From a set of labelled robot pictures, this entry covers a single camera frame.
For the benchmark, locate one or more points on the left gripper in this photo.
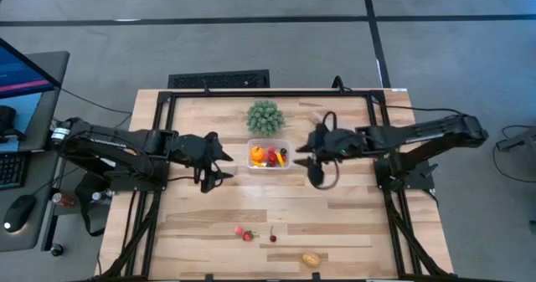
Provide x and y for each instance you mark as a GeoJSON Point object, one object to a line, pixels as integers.
{"type": "Point", "coordinates": [211, 154]}

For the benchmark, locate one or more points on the clear plastic bottle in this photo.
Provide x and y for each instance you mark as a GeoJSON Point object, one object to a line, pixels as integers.
{"type": "Point", "coordinates": [98, 196]}

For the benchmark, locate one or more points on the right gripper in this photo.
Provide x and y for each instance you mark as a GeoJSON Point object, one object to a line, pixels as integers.
{"type": "Point", "coordinates": [322, 146]}

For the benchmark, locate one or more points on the orange toy fruit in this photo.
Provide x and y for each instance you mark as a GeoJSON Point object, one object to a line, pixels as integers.
{"type": "Point", "coordinates": [257, 153]}

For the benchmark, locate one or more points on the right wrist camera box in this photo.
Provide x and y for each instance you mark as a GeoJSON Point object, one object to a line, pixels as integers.
{"type": "Point", "coordinates": [316, 175]}

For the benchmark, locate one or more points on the black aluminium table frame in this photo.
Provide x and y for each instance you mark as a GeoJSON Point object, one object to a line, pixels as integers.
{"type": "Point", "coordinates": [272, 93]}

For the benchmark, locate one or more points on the black rounded desk object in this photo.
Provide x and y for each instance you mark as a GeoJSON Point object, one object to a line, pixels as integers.
{"type": "Point", "coordinates": [6, 123]}

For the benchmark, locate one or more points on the black caster wheel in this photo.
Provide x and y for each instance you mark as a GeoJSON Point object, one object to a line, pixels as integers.
{"type": "Point", "coordinates": [57, 250]}

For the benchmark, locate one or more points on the grey floor power box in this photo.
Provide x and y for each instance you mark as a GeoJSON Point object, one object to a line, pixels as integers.
{"type": "Point", "coordinates": [519, 139]}

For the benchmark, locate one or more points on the black floor vent grille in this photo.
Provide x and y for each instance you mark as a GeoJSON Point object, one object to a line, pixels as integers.
{"type": "Point", "coordinates": [218, 80]}

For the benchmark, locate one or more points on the red soda can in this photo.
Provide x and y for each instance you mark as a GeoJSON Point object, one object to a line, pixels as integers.
{"type": "Point", "coordinates": [63, 199]}

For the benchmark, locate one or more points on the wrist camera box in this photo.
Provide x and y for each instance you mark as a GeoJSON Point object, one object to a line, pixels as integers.
{"type": "Point", "coordinates": [209, 183]}
{"type": "Point", "coordinates": [316, 175]}

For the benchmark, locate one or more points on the black keyboard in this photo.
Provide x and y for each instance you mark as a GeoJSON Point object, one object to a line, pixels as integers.
{"type": "Point", "coordinates": [10, 171]}

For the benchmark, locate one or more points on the black computer mouse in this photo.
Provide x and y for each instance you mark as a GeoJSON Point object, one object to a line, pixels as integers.
{"type": "Point", "coordinates": [19, 213]}

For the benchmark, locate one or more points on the green artificial ball plant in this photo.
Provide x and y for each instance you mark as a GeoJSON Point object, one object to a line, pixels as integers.
{"type": "Point", "coordinates": [265, 118]}

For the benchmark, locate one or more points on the clear plastic tupperware container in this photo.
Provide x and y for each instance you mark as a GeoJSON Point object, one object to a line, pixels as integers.
{"type": "Point", "coordinates": [268, 142]}

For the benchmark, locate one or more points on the grey side desk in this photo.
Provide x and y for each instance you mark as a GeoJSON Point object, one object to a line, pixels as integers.
{"type": "Point", "coordinates": [46, 106]}

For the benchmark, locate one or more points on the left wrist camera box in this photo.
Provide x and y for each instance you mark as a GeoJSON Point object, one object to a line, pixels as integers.
{"type": "Point", "coordinates": [209, 183]}

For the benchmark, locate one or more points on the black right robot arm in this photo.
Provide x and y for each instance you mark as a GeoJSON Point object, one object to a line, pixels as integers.
{"type": "Point", "coordinates": [419, 131]}

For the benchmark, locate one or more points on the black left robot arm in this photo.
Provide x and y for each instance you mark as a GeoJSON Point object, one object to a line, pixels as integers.
{"type": "Point", "coordinates": [117, 144]}

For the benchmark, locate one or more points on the computer monitor blue screen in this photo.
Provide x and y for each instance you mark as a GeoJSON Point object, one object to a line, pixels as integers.
{"type": "Point", "coordinates": [21, 75]}

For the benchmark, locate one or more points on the dark red toy cherry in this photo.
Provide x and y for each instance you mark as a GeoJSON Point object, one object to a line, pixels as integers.
{"type": "Point", "coordinates": [273, 238]}

